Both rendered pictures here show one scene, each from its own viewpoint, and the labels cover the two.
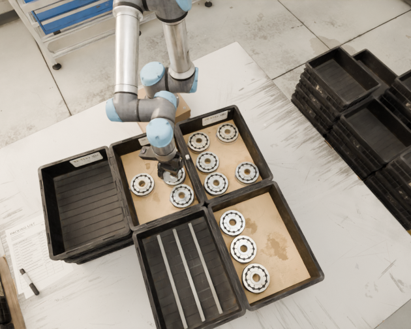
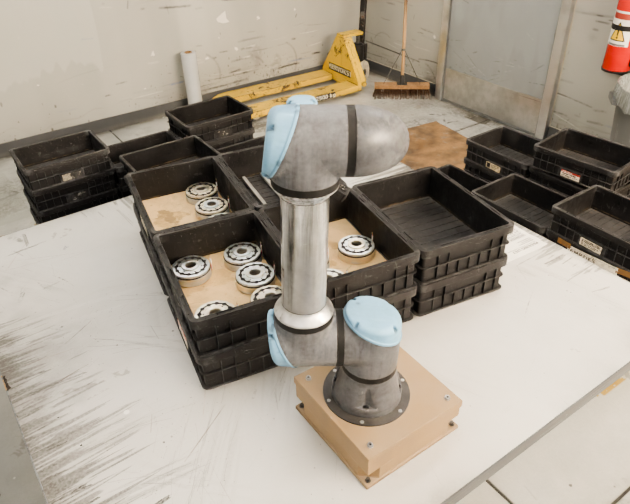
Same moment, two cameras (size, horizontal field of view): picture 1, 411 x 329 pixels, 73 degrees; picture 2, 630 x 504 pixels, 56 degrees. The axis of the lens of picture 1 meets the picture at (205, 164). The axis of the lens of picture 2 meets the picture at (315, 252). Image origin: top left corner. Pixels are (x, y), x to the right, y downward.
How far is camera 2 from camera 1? 1.78 m
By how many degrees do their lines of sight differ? 80
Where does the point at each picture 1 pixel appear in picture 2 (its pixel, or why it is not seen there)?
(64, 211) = (459, 226)
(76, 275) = not seen: hidden behind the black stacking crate
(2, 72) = not seen: outside the picture
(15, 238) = (526, 239)
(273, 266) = (177, 205)
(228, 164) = (219, 285)
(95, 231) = (405, 215)
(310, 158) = (57, 356)
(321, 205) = (77, 297)
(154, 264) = not seen: hidden behind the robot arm
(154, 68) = (366, 313)
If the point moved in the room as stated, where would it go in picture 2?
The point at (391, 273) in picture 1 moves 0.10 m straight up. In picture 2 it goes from (24, 245) to (15, 219)
